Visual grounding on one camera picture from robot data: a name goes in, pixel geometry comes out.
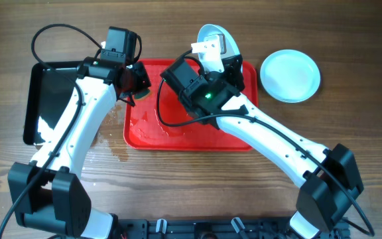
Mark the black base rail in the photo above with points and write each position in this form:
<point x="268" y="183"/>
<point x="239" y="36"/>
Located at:
<point x="236" y="228"/>

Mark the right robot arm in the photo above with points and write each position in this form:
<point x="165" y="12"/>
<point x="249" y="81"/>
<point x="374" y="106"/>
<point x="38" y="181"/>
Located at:
<point x="328" y="179"/>

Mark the red plastic tray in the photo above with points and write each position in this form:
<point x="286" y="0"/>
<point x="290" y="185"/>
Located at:
<point x="143" y="130"/>

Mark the black rectangular water tray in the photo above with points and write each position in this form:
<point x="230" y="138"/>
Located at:
<point x="49" y="94"/>

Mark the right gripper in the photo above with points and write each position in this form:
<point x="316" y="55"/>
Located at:
<point x="234" y="68"/>

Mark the light blue plate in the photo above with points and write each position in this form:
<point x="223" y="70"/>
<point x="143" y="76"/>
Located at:
<point x="211" y="29"/>
<point x="290" y="76"/>

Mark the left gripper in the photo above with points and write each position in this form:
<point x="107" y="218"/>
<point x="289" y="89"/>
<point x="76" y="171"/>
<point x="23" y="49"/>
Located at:
<point x="139" y="79"/>

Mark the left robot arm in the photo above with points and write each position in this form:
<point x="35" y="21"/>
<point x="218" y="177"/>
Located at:
<point x="47" y="193"/>

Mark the green and orange sponge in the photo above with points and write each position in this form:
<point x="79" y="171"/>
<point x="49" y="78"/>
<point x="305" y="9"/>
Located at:
<point x="142" y="94"/>

